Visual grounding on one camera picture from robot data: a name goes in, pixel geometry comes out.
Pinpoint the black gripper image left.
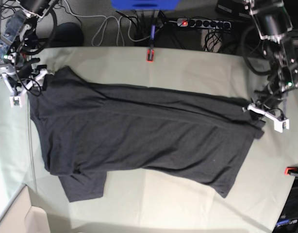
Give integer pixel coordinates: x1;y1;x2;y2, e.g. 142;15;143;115
8;58;49;94

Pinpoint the dark grey t-shirt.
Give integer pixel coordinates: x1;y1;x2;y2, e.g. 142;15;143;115
29;67;265;202

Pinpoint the robot arm image left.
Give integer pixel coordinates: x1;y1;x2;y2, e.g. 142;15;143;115
0;0;58;97

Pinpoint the blue box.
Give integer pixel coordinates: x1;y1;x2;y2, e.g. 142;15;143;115
111;0;180;10

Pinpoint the right red black clamp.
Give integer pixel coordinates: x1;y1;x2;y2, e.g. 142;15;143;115
284;165;298;178

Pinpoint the beige plastic bin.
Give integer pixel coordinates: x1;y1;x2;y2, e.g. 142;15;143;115
0;185;50;233

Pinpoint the light green table cloth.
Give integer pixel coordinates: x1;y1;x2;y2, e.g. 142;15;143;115
0;46;298;233

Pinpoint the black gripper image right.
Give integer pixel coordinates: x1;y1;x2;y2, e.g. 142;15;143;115
251;89;285;120

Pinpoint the red black clamp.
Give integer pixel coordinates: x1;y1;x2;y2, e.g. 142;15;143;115
284;165;298;178
146;24;156;62

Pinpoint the white cable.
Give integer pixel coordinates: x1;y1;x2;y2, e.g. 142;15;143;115
64;0;152;47

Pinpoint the black power strip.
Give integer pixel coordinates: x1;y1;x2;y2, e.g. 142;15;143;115
177;18;232;31

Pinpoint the black round stool seat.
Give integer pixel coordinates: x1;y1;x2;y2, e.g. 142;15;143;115
51;22;84;48

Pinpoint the middle red black clamp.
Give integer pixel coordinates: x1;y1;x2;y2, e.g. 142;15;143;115
146;24;156;62

